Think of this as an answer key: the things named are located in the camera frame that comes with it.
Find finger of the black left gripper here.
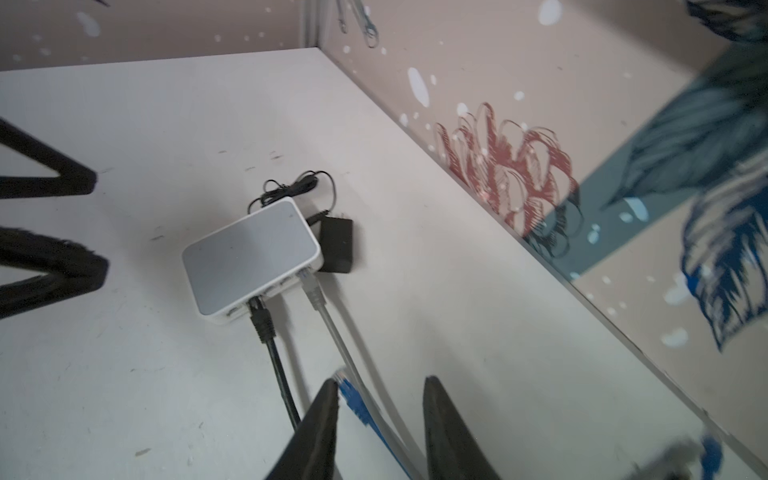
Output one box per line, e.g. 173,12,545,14
1,119,98,199
1,227,110,319

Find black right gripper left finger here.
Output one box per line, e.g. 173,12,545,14
265,379,339,480

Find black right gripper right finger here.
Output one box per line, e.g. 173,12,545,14
422,376,500,479

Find blue ethernet cable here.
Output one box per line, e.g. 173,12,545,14
332,368,415,480

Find black looped ethernet cable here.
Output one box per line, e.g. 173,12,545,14
247,295,302,431

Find white network switch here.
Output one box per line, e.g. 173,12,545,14
181,197,324,325

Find grey ethernet cable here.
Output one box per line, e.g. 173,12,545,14
296,267,428,480

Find black adapter with cord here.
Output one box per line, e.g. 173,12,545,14
247,170,354,274

